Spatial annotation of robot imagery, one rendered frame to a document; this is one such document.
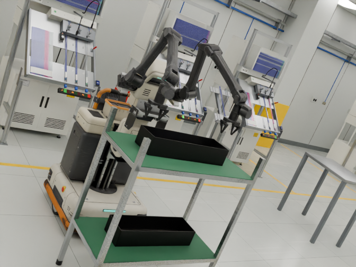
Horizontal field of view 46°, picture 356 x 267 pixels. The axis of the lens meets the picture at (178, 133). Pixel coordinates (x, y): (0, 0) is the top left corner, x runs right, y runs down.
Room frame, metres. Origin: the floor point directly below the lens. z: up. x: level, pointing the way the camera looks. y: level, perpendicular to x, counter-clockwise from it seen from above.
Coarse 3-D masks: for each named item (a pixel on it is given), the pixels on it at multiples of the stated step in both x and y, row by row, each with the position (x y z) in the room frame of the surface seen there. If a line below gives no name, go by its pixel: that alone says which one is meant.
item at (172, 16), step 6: (186, 0) 5.14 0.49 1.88; (198, 6) 5.26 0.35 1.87; (174, 12) 5.06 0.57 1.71; (210, 12) 5.39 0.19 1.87; (216, 12) 5.44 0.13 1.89; (168, 18) 5.12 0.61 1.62; (174, 18) 5.02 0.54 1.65; (168, 24) 5.08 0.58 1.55; (210, 30) 5.43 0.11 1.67; (210, 36) 5.39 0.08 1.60; (204, 114) 5.10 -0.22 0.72
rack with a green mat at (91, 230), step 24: (120, 144) 2.23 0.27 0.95; (144, 144) 2.01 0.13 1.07; (144, 168) 2.04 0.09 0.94; (168, 168) 2.15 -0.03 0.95; (192, 168) 2.31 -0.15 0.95; (216, 168) 2.48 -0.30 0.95; (240, 168) 2.68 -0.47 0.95; (72, 216) 2.36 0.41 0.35; (120, 216) 2.02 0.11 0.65; (96, 240) 2.21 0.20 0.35; (192, 240) 2.67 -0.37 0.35; (96, 264) 2.02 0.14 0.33; (120, 264) 2.10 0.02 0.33; (144, 264) 2.20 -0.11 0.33
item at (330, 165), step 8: (304, 160) 4.92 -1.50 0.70; (320, 160) 4.79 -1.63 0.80; (328, 160) 4.99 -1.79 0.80; (328, 168) 4.57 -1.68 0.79; (336, 168) 4.69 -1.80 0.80; (344, 168) 4.88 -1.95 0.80; (296, 176) 4.92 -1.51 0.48; (336, 176) 4.44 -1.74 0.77; (344, 176) 4.45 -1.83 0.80; (352, 176) 4.62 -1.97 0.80; (320, 184) 5.11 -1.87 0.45; (344, 184) 4.34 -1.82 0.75; (288, 192) 4.92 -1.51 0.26; (336, 192) 4.35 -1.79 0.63; (312, 200) 5.11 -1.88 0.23; (336, 200) 4.34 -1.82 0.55; (280, 208) 4.92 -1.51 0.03; (304, 208) 5.13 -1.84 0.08; (328, 208) 4.34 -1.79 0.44; (328, 216) 4.34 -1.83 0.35; (352, 216) 4.54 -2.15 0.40; (320, 224) 4.34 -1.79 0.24; (352, 224) 4.53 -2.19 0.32; (320, 232) 4.34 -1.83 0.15; (344, 232) 4.53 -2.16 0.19; (312, 240) 4.34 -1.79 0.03
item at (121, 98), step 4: (108, 92) 3.29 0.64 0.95; (104, 96) 3.26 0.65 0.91; (108, 96) 3.28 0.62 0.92; (112, 96) 3.31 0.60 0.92; (116, 96) 3.33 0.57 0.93; (120, 96) 3.36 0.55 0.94; (124, 96) 3.38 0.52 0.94; (96, 100) 3.14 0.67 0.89; (100, 100) 3.17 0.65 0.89; (104, 100) 3.23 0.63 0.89; (116, 100) 3.32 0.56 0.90; (120, 100) 3.35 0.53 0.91; (124, 100) 3.38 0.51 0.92; (100, 104) 3.22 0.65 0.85; (100, 108) 3.22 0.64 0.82
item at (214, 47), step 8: (200, 48) 2.83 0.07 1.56; (216, 48) 2.80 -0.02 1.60; (200, 56) 2.85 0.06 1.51; (200, 64) 2.86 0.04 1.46; (192, 72) 2.90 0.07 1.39; (200, 72) 2.90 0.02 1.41; (192, 80) 2.90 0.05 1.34; (184, 88) 2.91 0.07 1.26; (192, 88) 2.92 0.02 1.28; (184, 96) 2.91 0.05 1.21
